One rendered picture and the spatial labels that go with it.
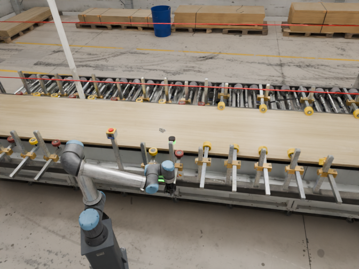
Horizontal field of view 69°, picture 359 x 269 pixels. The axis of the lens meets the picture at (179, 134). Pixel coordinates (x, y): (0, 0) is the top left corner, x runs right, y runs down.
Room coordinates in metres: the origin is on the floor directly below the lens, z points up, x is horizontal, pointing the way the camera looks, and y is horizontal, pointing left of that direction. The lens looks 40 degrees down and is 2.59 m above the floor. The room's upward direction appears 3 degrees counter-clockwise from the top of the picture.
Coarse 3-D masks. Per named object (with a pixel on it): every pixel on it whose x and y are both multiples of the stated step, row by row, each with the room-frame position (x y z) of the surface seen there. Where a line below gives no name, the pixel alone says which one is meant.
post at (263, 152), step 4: (264, 148) 1.50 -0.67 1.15; (264, 152) 1.47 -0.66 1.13; (260, 156) 1.48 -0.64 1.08; (264, 156) 1.47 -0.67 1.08; (260, 160) 1.48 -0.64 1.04; (260, 164) 1.47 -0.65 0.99; (256, 172) 1.49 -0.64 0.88; (260, 172) 1.47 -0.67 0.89; (256, 176) 1.48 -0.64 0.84; (256, 180) 1.48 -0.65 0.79; (256, 184) 1.47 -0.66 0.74
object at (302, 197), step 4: (292, 156) 1.57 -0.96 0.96; (296, 164) 1.48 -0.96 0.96; (296, 172) 1.39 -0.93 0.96; (296, 176) 1.36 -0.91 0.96; (296, 180) 1.33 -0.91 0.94; (300, 180) 1.31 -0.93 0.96; (300, 184) 1.27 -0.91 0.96; (300, 188) 1.23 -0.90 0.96; (300, 192) 1.20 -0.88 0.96; (304, 192) 1.20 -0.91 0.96; (300, 196) 1.17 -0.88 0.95; (304, 196) 1.16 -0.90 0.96; (304, 200) 1.15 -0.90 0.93
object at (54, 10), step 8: (48, 0) 2.83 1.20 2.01; (56, 8) 2.86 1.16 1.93; (56, 16) 2.83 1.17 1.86; (56, 24) 2.83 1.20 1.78; (64, 32) 2.87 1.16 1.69; (64, 40) 2.83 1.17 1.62; (64, 48) 2.83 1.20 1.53; (72, 64) 2.83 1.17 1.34; (72, 72) 2.83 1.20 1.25; (80, 88) 2.83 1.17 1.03; (80, 96) 2.83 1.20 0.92
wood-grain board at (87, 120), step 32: (0, 96) 2.97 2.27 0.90; (32, 96) 2.93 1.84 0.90; (0, 128) 2.29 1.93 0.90; (32, 128) 2.25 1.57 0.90; (64, 128) 2.22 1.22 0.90; (96, 128) 2.20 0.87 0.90; (128, 128) 2.17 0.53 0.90; (192, 128) 2.11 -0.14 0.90; (224, 128) 2.08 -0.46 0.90; (256, 128) 2.05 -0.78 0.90; (288, 128) 2.03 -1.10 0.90; (320, 128) 2.00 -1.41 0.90; (352, 128) 1.98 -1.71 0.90; (288, 160) 1.60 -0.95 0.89; (352, 160) 1.55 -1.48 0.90
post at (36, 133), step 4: (36, 132) 1.87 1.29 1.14; (36, 136) 1.87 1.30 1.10; (40, 136) 1.89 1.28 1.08; (40, 140) 1.87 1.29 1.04; (40, 144) 1.87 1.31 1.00; (44, 144) 1.89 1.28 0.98; (44, 148) 1.87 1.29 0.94; (44, 152) 1.87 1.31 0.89; (48, 152) 1.89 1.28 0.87; (48, 156) 1.87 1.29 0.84; (52, 164) 1.87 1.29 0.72
